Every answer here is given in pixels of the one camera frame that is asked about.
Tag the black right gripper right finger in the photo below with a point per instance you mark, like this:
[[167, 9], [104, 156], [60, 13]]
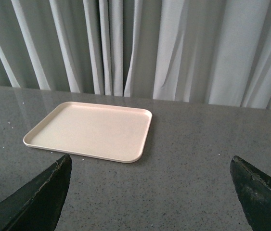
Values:
[[253, 188]]

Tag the beige rectangular plastic tray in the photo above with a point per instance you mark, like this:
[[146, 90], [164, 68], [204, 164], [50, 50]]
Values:
[[108, 132]]

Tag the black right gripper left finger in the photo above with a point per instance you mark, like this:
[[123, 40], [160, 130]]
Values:
[[38, 204]]

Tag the light grey pleated curtain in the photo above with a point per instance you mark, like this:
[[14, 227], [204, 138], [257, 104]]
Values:
[[198, 51]]

